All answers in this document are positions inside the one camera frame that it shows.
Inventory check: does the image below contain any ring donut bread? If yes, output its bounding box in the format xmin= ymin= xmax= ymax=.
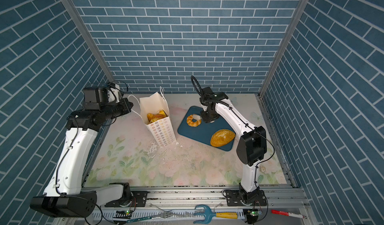
xmin=187 ymin=114 xmax=202 ymax=127

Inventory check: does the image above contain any large sesame bread loaf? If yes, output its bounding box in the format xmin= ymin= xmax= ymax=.
xmin=210 ymin=129 xmax=236 ymax=147

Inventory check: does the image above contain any white paper bag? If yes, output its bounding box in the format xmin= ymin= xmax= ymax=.
xmin=128 ymin=87 xmax=177 ymax=147

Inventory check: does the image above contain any small round muffin bread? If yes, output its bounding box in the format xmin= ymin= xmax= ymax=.
xmin=158 ymin=110 xmax=167 ymax=118

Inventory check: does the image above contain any triangular toast slice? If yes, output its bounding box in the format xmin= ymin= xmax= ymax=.
xmin=147 ymin=113 xmax=155 ymax=123

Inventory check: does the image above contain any long croissant bread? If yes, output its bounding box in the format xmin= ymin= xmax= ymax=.
xmin=152 ymin=114 xmax=164 ymax=123

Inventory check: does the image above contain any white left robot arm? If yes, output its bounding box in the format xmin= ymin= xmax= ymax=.
xmin=30 ymin=98 xmax=133 ymax=218

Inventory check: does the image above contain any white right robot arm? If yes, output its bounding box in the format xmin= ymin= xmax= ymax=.
xmin=197 ymin=87 xmax=267 ymax=206

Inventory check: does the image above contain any small wooden piece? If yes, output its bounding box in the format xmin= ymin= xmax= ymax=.
xmin=259 ymin=163 xmax=268 ymax=174

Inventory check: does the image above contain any teal yellow garden fork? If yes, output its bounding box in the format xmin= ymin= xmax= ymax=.
xmin=193 ymin=205 xmax=238 ymax=225

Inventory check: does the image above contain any red white marker pen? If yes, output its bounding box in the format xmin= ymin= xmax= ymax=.
xmin=271 ymin=210 xmax=307 ymax=219

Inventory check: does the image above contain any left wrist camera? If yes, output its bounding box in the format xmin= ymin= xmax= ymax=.
xmin=83 ymin=82 xmax=124 ymax=111

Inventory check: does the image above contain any black corrugated cable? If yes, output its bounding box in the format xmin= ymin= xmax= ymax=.
xmin=190 ymin=75 xmax=207 ymax=100

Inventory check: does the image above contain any metal fork green handle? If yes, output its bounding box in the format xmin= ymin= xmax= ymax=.
xmin=127 ymin=212 xmax=173 ymax=224

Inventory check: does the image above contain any aluminium rail frame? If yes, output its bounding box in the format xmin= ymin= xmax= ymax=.
xmin=53 ymin=186 xmax=316 ymax=225

